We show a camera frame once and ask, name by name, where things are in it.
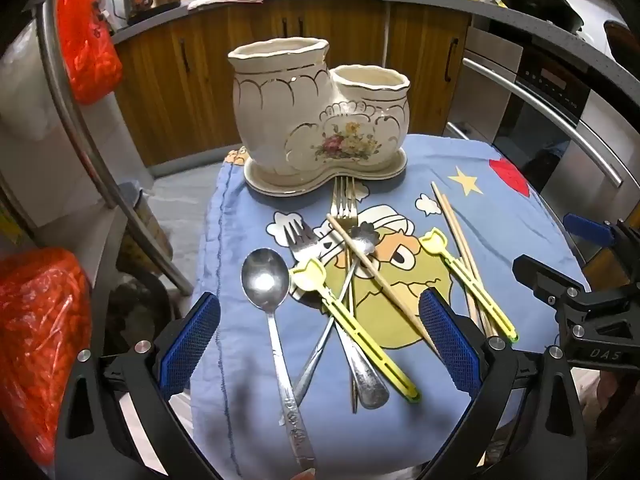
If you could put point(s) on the stainless steel oven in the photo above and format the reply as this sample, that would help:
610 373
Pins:
545 100

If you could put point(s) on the dark frying pan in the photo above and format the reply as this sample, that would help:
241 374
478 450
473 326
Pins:
622 40

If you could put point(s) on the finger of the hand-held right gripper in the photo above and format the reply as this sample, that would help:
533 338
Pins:
587 230
545 275

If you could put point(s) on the wooden kitchen cabinets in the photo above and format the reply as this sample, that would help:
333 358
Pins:
200 85

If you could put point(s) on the large steel spoon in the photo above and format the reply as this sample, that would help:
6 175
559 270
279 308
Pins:
265 280

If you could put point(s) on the silver steel fork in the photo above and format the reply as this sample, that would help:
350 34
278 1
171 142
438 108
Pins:
300 240

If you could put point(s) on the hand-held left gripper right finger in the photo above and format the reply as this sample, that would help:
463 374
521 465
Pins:
450 345

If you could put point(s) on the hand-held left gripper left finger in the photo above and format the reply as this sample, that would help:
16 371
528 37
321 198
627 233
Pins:
192 340

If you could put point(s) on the grey kitchen countertop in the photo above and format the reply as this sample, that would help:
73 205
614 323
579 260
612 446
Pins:
450 5

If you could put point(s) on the flower-shaped steel spoon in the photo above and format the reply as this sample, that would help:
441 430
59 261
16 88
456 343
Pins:
362 232

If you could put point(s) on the slim gold fork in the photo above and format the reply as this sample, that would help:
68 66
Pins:
345 200

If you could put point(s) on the curved metal bar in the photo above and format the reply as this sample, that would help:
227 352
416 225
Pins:
85 130

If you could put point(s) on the cream ceramic holder tray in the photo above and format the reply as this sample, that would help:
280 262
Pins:
320 184

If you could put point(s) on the floral ceramic utensil holder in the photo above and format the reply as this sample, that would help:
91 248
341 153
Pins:
300 110

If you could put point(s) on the white refrigerator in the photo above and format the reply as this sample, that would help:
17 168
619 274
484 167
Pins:
35 125

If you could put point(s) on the blue cartoon printed cloth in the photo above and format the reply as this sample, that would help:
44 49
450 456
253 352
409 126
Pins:
490 230

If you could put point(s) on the red plastic bag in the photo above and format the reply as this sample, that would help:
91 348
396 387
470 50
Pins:
85 45
35 340

